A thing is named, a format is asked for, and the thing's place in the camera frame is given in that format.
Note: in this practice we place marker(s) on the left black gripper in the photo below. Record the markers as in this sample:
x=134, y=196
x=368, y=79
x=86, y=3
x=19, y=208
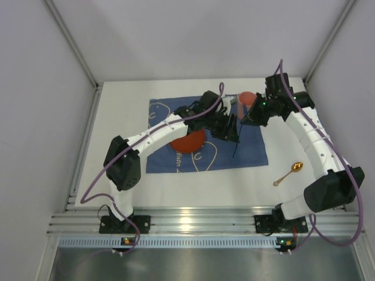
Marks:
x=224, y=129

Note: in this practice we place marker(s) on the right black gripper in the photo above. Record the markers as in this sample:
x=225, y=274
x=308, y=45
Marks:
x=255, y=112

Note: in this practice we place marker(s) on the red plate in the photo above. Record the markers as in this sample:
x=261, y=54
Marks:
x=189, y=143

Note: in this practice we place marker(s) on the pink plastic cup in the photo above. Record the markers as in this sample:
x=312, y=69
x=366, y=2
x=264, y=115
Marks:
x=244, y=102

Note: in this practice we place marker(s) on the blue handled utensil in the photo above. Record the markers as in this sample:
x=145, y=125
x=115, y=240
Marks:
x=238, y=137

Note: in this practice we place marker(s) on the blue cloth placemat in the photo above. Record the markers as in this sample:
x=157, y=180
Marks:
x=215, y=154

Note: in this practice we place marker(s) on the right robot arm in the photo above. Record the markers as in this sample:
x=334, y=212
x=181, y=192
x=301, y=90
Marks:
x=335, y=179

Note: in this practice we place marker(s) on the gold spoon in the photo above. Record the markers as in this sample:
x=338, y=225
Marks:
x=296, y=167

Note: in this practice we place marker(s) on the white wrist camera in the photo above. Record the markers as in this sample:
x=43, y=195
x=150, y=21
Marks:
x=229, y=101

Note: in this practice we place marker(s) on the left frame post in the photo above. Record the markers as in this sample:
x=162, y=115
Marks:
x=64, y=30

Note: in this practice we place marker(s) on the frame post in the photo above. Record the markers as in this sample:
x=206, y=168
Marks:
x=64, y=30
x=328, y=41

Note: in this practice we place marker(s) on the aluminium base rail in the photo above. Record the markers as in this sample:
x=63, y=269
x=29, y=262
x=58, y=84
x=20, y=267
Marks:
x=198, y=221

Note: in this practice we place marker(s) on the right frame post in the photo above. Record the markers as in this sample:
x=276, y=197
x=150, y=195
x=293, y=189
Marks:
x=328, y=41

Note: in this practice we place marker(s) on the perforated cable duct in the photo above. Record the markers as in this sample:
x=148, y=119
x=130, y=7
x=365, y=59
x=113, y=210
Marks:
x=176, y=242

